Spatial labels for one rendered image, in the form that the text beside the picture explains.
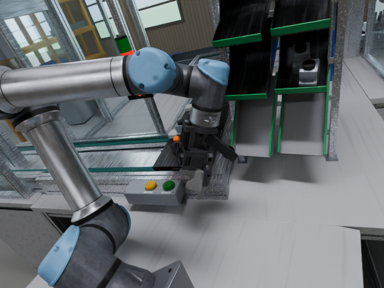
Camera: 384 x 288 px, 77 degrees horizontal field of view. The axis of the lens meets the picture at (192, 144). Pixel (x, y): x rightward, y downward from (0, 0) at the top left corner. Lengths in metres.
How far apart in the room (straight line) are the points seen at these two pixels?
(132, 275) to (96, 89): 0.41
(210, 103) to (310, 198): 0.48
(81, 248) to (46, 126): 0.31
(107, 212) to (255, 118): 0.55
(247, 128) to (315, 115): 0.21
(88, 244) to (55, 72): 0.37
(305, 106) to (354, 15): 1.12
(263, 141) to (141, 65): 0.53
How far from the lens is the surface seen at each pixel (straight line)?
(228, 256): 0.76
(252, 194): 0.89
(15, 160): 1.69
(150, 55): 0.43
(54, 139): 0.71
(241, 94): 0.74
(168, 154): 0.99
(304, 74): 0.72
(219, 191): 0.86
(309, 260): 0.75
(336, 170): 0.98
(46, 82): 0.53
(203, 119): 0.57
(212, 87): 0.56
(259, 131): 0.85
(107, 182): 1.05
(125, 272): 0.62
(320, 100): 0.87
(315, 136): 0.84
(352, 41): 1.95
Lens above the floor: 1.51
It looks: 32 degrees down
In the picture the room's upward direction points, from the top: 17 degrees counter-clockwise
